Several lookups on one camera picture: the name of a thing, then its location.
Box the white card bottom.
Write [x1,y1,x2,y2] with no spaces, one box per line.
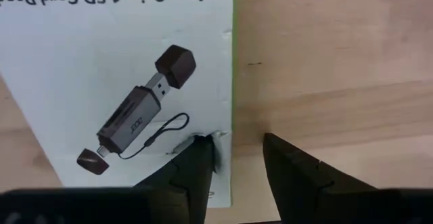
[0,0,238,208]

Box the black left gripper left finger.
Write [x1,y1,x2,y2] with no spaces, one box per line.
[0,135,215,224]

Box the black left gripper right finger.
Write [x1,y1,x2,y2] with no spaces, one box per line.
[263,132,433,224]

